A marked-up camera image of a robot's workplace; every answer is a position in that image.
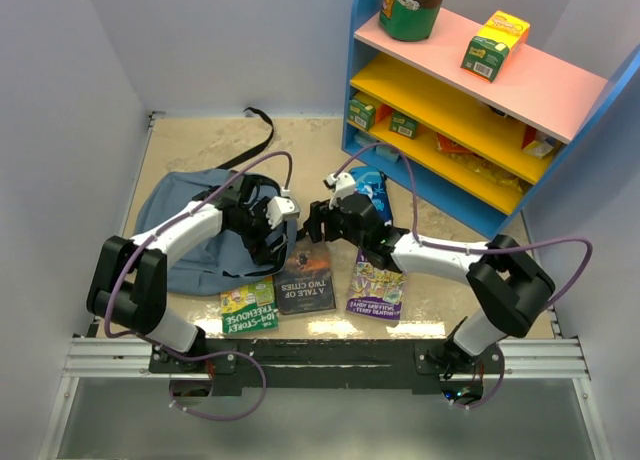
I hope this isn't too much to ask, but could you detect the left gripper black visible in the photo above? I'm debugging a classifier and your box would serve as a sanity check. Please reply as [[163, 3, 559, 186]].
[[229, 197, 288, 266]]

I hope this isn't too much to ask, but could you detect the blue student backpack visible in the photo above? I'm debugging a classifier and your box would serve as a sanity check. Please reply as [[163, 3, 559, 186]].
[[132, 139, 298, 296]]

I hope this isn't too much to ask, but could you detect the dark tale book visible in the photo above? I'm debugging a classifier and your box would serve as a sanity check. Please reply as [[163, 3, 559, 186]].
[[274, 238, 336, 317]]

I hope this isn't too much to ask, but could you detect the green treehouse book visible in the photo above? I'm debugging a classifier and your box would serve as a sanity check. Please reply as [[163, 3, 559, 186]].
[[220, 277, 279, 336]]

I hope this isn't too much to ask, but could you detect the purple treehouse book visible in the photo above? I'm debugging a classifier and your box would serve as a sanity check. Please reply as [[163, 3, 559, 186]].
[[346, 251, 407, 323]]

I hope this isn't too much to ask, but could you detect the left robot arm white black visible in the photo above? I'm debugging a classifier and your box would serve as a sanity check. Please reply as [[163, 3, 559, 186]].
[[87, 175, 299, 372]]

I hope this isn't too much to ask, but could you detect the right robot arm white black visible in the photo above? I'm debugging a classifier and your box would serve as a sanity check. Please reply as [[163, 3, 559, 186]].
[[304, 193, 555, 377]]

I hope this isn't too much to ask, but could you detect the yellow snack bag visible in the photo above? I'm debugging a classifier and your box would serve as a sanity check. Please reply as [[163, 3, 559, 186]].
[[456, 154, 529, 193]]

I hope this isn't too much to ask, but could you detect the blue patterned pencil case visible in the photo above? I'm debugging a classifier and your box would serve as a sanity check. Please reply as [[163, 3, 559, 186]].
[[349, 166, 393, 225]]

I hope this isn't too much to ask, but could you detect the light blue box left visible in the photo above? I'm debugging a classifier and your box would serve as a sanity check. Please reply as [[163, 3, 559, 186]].
[[353, 131, 378, 149]]

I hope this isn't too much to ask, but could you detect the light blue box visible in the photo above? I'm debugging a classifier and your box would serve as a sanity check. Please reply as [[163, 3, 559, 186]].
[[353, 131, 378, 149], [375, 143, 400, 163]]

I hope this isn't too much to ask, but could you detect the light blue box right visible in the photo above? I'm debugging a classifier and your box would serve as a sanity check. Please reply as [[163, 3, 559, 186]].
[[375, 143, 400, 163]]

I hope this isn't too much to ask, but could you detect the green box left shelf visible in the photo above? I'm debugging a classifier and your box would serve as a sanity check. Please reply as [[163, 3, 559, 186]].
[[348, 92, 376, 131]]

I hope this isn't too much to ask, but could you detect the green box shelf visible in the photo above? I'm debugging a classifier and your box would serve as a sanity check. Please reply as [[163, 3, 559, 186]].
[[348, 92, 376, 131], [389, 111, 419, 139]]

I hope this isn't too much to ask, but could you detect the green box middle shelf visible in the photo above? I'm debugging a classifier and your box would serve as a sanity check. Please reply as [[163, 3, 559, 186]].
[[389, 111, 419, 139]]

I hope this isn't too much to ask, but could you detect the colourful wooden shelf unit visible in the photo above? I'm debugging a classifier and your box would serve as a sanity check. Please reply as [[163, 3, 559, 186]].
[[346, 0, 639, 238]]

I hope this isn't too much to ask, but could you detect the orange snack packet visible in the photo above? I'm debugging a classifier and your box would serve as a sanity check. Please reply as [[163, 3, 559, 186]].
[[436, 133, 472, 154]]

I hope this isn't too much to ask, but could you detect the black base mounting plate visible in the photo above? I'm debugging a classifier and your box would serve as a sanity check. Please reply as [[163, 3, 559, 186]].
[[149, 339, 505, 396]]

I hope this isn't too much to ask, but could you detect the green brown canister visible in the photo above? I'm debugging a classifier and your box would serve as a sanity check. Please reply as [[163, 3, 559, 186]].
[[379, 0, 443, 42]]

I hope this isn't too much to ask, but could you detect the red yellow box right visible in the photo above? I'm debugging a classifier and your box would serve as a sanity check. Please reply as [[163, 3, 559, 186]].
[[521, 126, 561, 159]]

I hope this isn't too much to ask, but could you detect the yellow green carton box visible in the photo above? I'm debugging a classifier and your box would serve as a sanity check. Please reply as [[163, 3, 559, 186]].
[[460, 10, 531, 83]]

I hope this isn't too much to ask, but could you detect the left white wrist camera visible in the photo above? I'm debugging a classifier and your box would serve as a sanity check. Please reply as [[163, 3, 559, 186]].
[[266, 196, 300, 229]]

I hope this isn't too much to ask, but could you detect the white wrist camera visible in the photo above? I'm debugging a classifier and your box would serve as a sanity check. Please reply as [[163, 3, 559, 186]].
[[323, 172, 356, 199], [266, 196, 300, 229]]

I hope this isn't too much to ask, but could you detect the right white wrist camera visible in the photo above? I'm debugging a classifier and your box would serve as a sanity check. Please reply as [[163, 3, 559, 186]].
[[323, 172, 356, 199]]

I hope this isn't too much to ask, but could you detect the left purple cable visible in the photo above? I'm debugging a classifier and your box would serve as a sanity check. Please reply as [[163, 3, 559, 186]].
[[102, 150, 294, 421]]

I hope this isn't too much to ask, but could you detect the purple cable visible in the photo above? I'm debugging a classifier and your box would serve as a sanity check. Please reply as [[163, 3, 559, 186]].
[[335, 141, 595, 411], [102, 150, 294, 421]]

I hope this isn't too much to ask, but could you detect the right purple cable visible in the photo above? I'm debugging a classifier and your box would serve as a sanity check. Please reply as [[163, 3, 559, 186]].
[[335, 141, 595, 411]]

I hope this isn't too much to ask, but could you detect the aluminium frame rail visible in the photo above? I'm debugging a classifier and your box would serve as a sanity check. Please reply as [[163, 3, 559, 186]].
[[47, 117, 601, 459]]

